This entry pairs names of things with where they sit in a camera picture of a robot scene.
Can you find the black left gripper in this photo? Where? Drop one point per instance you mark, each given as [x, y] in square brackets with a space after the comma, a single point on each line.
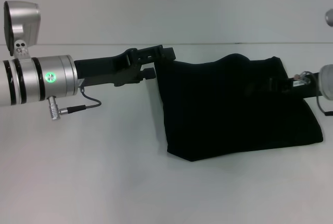
[104, 70]

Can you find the black printed t-shirt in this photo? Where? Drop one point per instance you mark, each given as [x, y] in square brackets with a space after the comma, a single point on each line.
[234, 104]

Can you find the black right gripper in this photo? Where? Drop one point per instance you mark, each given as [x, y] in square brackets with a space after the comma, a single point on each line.
[304, 86]

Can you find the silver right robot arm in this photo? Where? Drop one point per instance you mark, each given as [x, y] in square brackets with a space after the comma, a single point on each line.
[328, 80]

